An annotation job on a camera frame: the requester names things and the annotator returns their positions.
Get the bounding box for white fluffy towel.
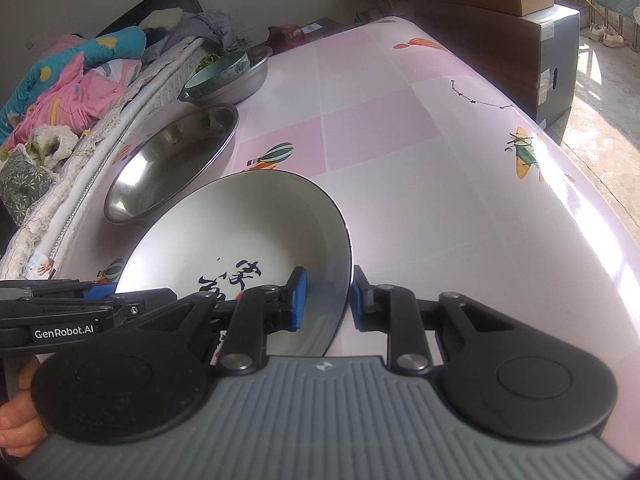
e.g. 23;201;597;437
26;125;79;169

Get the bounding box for floral grey pillow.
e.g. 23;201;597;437
1;144;56;226

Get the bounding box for grey crumpled clothes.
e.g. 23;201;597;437
139;8;240;64

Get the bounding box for red onion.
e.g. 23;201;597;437
267;25;306;54

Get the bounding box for white quilted mattress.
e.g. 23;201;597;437
1;37;210;280

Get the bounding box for person's left hand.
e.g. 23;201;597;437
1;356;47;458

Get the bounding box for deep steel basin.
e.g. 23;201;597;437
178;46;272;106

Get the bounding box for green ceramic bowl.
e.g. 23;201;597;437
183;51;250;99

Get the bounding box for dark printed appliance box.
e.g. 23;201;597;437
292;18;352;44

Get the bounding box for pink and teal blanket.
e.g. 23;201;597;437
1;26;146;151

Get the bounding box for large brown cardboard box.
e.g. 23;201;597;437
414;0;580;128

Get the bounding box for white ceramic plate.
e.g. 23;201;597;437
117;170;354;356

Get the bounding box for green leafy cabbage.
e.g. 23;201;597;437
195;53;221;73

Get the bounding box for large steel bowl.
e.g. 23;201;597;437
103;104;239;224

